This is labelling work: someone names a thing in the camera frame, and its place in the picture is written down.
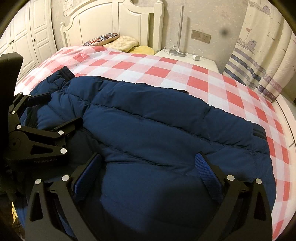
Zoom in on navy blue puffer jacket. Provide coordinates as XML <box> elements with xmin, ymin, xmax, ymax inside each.
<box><xmin>21</xmin><ymin>68</ymin><xmax>276</xmax><ymax>240</ymax></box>

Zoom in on white wardrobe with panelled doors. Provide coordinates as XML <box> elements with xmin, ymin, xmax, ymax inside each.
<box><xmin>1</xmin><ymin>0</ymin><xmax>57</xmax><ymax>81</ymax></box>

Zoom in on colourful patterned pillow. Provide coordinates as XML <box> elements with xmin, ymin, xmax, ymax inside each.
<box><xmin>83</xmin><ymin>33</ymin><xmax>119</xmax><ymax>46</ymax></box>

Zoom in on red white checkered bed cover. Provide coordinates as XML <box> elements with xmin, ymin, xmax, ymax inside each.
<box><xmin>16</xmin><ymin>46</ymin><xmax>295</xmax><ymax>238</ymax></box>

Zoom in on cream floral pillow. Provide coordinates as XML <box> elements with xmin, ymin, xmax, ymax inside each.
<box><xmin>104</xmin><ymin>36</ymin><xmax>139</xmax><ymax>52</ymax></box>

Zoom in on white wooden bed headboard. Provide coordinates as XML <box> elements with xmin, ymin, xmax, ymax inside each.
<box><xmin>60</xmin><ymin>1</ymin><xmax>165</xmax><ymax>52</ymax></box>

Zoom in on silver desk lamp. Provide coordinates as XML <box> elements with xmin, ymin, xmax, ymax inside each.
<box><xmin>168</xmin><ymin>6</ymin><xmax>186</xmax><ymax>57</ymax></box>

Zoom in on white bedside table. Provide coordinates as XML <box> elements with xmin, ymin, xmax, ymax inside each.
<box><xmin>155</xmin><ymin>49</ymin><xmax>219</xmax><ymax>73</ymax></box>

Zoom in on patterned cream window curtain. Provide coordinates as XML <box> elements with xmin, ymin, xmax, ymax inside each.
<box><xmin>223</xmin><ymin>1</ymin><xmax>295</xmax><ymax>101</ymax></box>

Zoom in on white charger with cable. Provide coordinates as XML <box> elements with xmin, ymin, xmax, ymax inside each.
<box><xmin>192</xmin><ymin>48</ymin><xmax>204</xmax><ymax>61</ymax></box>

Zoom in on wall power outlet panel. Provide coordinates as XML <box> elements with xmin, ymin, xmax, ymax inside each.
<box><xmin>191</xmin><ymin>30</ymin><xmax>211</xmax><ymax>44</ymax></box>

